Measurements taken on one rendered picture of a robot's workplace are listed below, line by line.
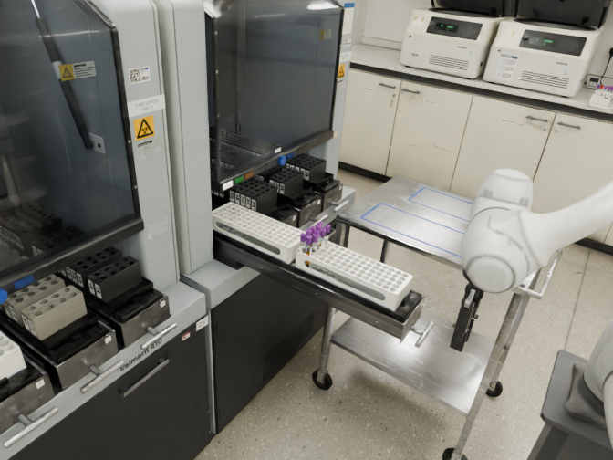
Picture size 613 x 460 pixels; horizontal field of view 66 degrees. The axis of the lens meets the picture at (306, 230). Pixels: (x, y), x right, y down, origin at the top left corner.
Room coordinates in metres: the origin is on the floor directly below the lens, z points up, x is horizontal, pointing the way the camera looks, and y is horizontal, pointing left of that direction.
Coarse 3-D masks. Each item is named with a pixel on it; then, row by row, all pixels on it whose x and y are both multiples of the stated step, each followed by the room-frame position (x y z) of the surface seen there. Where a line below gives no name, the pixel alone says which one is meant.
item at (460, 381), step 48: (384, 192) 1.54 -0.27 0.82; (432, 192) 1.58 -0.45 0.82; (336, 240) 1.33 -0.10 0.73; (384, 240) 1.69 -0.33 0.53; (432, 240) 1.23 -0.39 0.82; (528, 288) 1.07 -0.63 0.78; (336, 336) 1.35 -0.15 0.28; (384, 336) 1.38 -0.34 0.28; (432, 336) 1.40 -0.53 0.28; (480, 336) 1.42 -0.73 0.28; (432, 384) 1.15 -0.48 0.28; (480, 384) 1.02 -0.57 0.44
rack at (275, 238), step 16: (224, 208) 1.24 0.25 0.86; (240, 208) 1.25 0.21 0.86; (224, 224) 1.17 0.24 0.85; (240, 224) 1.16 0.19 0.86; (256, 224) 1.17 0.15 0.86; (272, 224) 1.17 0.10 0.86; (240, 240) 1.14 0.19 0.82; (256, 240) 1.16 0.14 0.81; (272, 240) 1.08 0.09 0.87; (288, 240) 1.09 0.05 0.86; (288, 256) 1.05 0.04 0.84
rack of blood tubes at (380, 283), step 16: (304, 256) 1.02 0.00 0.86; (320, 256) 1.02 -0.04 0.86; (336, 256) 1.04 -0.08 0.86; (352, 256) 1.04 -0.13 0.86; (320, 272) 1.02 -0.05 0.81; (336, 272) 0.97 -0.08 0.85; (352, 272) 0.97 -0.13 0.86; (368, 272) 0.97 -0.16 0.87; (384, 272) 0.97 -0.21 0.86; (400, 272) 0.98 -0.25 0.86; (352, 288) 0.95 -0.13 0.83; (368, 288) 0.98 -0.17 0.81; (384, 288) 0.91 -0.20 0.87; (400, 288) 0.91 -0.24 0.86; (384, 304) 0.90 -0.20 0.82
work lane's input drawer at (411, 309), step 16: (224, 240) 1.16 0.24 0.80; (240, 256) 1.11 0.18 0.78; (256, 256) 1.08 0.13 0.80; (272, 256) 1.07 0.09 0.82; (272, 272) 1.05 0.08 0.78; (288, 272) 1.03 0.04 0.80; (304, 272) 1.01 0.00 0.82; (304, 288) 1.00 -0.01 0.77; (320, 288) 0.97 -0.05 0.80; (336, 288) 0.96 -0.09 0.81; (336, 304) 0.95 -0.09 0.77; (352, 304) 0.92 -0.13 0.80; (368, 304) 0.91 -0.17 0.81; (400, 304) 0.91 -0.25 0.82; (416, 304) 0.93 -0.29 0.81; (368, 320) 0.90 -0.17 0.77; (384, 320) 0.88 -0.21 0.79; (400, 320) 0.87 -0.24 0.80; (416, 320) 0.94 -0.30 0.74; (400, 336) 0.85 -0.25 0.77
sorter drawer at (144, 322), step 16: (96, 304) 0.83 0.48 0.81; (128, 304) 0.85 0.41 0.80; (144, 304) 0.83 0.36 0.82; (160, 304) 0.86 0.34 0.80; (112, 320) 0.79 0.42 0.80; (128, 320) 0.79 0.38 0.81; (144, 320) 0.82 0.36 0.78; (160, 320) 0.86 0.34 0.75; (128, 336) 0.78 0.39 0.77; (160, 336) 0.80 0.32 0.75
